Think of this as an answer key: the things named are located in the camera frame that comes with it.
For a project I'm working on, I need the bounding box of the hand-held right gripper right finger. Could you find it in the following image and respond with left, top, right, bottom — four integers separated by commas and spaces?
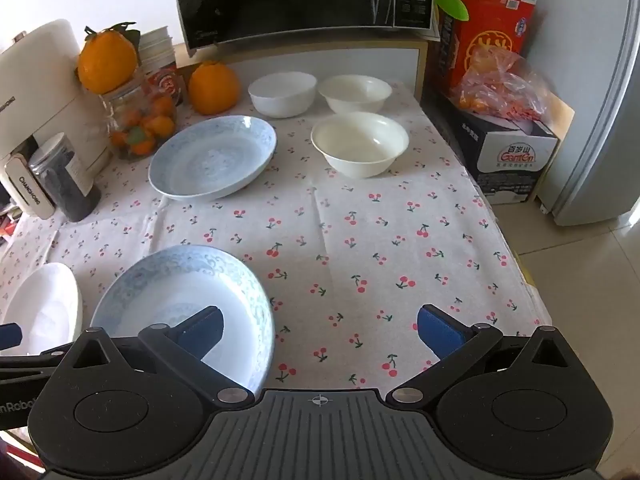
386, 304, 583, 407

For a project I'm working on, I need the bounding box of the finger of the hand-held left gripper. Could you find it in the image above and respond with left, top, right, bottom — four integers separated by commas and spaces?
0, 324, 68, 380

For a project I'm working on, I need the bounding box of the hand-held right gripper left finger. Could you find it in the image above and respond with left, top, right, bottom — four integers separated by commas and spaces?
60, 306, 255, 407

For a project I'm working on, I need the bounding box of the white rose print plate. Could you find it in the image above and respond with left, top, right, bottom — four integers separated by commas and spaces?
0, 262, 83, 356

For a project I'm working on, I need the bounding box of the blue patterned plate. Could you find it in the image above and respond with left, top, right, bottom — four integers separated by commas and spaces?
90, 245, 276, 396
148, 115, 277, 202

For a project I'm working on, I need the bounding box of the large cream bowl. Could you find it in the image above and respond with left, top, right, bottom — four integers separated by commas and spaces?
311, 113, 409, 179

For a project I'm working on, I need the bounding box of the white straight-sided bowl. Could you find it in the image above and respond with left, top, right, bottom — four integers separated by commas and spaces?
248, 72, 318, 119

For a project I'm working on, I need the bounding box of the small cream bowl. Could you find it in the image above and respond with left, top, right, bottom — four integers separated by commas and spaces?
318, 74, 392, 115

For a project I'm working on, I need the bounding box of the cherry print tablecloth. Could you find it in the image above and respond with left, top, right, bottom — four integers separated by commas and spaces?
0, 80, 553, 396

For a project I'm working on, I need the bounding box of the clear jar with dark contents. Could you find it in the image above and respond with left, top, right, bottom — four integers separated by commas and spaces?
28, 132, 102, 223

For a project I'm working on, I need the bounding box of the black and white carton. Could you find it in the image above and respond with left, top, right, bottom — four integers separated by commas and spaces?
435, 90, 576, 206

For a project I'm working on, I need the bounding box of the glass jar of small oranges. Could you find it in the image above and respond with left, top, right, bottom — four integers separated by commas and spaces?
100, 72, 178, 161

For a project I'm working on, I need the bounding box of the large orange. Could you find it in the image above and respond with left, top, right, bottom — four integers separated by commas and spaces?
187, 60, 240, 115

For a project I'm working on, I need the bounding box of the plastic bag of oranges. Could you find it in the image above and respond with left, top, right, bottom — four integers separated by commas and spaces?
450, 42, 551, 123

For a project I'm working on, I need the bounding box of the white kitchen appliance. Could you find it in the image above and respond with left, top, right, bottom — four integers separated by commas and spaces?
0, 19, 113, 221

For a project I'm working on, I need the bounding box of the grey refrigerator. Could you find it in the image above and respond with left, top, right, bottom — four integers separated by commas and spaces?
520, 0, 640, 227

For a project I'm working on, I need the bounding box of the stack of paper cups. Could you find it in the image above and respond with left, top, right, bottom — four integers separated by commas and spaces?
137, 25, 188, 106

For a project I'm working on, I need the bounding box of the orange with leaves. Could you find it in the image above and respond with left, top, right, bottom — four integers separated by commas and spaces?
76, 22, 141, 95

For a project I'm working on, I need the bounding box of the red cardboard box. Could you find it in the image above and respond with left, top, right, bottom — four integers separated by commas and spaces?
432, 0, 538, 106

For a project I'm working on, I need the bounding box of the green plastic toy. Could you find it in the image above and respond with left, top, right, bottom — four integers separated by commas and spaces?
434, 0, 468, 21

